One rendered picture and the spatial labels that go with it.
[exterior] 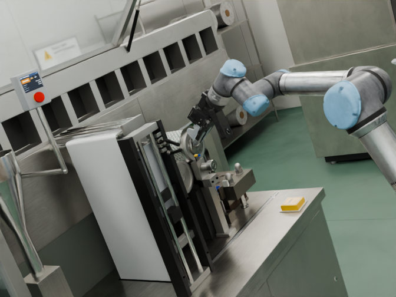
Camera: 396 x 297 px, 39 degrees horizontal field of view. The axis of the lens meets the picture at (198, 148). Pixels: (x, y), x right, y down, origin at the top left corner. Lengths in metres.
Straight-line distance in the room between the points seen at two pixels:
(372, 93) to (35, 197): 1.13
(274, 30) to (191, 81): 4.29
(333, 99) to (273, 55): 5.46
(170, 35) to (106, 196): 0.96
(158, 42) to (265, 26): 4.45
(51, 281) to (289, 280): 0.84
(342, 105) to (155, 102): 1.12
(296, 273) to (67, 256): 0.82
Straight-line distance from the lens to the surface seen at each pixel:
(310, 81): 1.77
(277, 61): 6.97
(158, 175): 1.76
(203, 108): 1.94
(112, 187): 1.89
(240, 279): 1.82
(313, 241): 2.24
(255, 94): 1.80
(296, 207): 2.14
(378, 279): 3.34
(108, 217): 1.98
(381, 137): 1.54
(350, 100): 1.49
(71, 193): 2.08
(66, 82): 2.13
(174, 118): 2.52
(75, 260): 2.09
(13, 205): 1.61
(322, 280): 2.31
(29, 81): 1.63
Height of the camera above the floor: 1.77
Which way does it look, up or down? 15 degrees down
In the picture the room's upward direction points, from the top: 19 degrees counter-clockwise
